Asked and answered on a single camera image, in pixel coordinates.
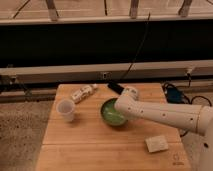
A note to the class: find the green ceramic bowl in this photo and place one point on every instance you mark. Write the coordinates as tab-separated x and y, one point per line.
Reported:
109	114

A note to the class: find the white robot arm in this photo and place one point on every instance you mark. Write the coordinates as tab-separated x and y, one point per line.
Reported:
193	118

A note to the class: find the black rectangular device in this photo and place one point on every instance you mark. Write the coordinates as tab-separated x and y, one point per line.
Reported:
116	88

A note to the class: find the white plastic bottle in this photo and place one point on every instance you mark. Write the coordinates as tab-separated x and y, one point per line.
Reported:
83	92

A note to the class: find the translucent plastic cup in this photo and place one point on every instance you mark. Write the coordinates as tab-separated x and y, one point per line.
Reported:
65	108

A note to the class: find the blue power box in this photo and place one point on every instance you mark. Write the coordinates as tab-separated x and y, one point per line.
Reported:
174	95

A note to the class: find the white sponge block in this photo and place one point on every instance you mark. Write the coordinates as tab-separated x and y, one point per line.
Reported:
157	144

